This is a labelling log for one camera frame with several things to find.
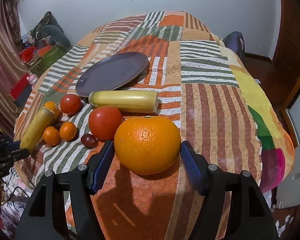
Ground thick yellow corn cob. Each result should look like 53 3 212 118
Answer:
88 90 159 114

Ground pink toy figure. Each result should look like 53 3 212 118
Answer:
27 73 38 87

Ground small red tomato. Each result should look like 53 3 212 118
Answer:
60 94 81 115

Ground striped red curtain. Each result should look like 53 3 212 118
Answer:
0 0 29 137

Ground small mandarin orange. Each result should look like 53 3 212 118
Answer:
43 101 60 120
43 126 61 146
59 121 77 141

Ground red box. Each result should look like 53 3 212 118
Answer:
10 73 30 101

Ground blue backpack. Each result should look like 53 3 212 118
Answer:
223 31 245 63

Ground wooden door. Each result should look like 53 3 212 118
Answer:
273 0 300 109

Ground large orange with sticker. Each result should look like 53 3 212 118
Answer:
114 116 181 176

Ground dark red grape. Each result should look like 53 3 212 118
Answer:
81 133 98 148

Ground dark purple round plate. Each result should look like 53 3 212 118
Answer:
76 51 149 98

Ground large red tomato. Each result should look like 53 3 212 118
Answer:
88 106 123 141

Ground slim yellow corn cob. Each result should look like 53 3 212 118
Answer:
20 106 55 153

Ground patchwork striped bedspread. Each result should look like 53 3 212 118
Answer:
14 11 295 239

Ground green cardboard box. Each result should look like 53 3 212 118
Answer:
30 45 67 77

